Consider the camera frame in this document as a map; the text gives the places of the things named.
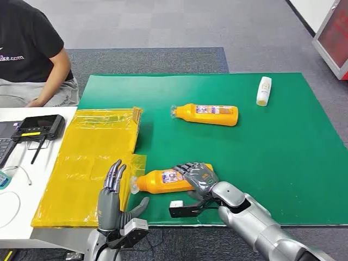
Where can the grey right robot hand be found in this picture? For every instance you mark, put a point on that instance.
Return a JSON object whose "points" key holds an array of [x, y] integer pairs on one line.
{"points": [[201, 178]]}

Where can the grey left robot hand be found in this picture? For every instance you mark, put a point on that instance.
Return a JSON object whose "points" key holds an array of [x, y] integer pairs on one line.
{"points": [[108, 209]]}

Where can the orange bottle with clear cap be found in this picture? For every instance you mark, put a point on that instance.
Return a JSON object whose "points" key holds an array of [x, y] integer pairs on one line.
{"points": [[155, 182], [209, 117]]}

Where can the person's left forearm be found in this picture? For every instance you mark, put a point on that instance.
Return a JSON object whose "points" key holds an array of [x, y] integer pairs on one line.
{"points": [[54, 81]]}

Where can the small white bottle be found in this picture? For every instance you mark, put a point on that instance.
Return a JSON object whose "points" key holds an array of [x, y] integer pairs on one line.
{"points": [[263, 92]]}

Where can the yellow plastic sheet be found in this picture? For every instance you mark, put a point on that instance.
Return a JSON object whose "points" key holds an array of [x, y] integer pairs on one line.
{"points": [[90, 162]]}

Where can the green mat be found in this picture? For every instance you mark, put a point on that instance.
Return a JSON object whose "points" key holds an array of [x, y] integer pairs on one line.
{"points": [[244, 158]]}

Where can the black controller with antenna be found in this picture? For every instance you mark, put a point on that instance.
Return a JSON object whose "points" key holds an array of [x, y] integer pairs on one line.
{"points": [[41, 126]]}

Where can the clear acrylic stand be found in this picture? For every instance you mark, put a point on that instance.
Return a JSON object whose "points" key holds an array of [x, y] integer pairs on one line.
{"points": [[28, 145]]}

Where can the teal white device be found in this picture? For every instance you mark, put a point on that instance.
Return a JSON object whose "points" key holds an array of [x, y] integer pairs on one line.
{"points": [[3, 180]]}

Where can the dark laptop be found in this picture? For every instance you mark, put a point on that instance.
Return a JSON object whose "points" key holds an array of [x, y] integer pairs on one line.
{"points": [[5, 142]]}

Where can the person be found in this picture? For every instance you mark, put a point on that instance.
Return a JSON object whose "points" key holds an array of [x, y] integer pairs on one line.
{"points": [[24, 47]]}

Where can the white cabinet with red panel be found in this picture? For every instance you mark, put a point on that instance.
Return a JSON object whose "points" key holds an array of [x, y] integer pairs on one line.
{"points": [[333, 39]]}

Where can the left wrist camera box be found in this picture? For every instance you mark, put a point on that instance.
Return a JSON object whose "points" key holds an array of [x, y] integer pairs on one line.
{"points": [[134, 228]]}

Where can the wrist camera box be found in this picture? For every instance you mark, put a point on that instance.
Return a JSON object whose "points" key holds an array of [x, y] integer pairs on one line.
{"points": [[179, 209], [134, 228]]}

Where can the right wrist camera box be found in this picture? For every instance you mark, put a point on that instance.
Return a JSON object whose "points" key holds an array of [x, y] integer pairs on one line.
{"points": [[179, 209]]}

